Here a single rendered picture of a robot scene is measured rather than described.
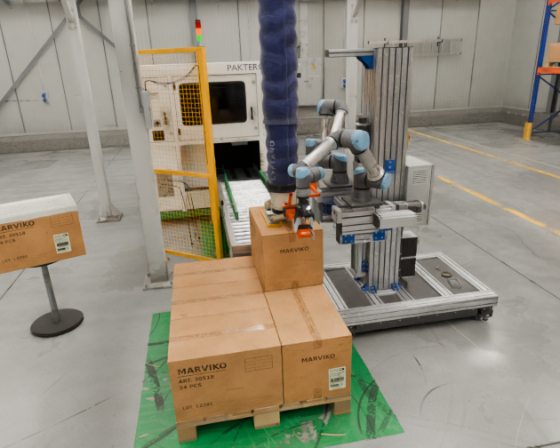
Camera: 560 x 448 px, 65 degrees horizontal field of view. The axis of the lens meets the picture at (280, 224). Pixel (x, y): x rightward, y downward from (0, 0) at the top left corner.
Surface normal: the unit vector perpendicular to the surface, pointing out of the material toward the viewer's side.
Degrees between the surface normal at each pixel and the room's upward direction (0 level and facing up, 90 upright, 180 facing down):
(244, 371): 90
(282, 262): 90
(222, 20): 90
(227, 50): 90
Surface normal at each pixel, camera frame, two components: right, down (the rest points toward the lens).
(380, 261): 0.18, 0.34
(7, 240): 0.52, 0.29
